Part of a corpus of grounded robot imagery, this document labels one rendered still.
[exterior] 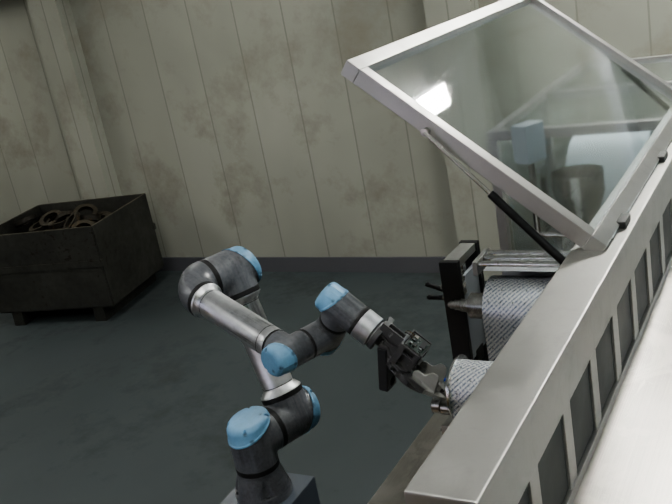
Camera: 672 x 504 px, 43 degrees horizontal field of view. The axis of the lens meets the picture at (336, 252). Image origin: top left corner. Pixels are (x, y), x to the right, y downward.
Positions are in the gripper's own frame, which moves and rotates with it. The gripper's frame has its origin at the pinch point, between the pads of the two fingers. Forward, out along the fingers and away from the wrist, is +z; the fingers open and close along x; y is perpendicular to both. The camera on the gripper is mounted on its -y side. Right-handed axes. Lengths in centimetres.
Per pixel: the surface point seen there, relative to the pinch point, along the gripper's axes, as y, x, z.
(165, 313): -321, 277, -190
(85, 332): -350, 239, -225
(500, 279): 18.2, 25.6, -5.5
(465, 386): 8.9, -3.8, 2.8
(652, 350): 47, -12, 24
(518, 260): 23.5, 28.8, -4.9
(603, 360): 51, -33, 16
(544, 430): 58, -66, 11
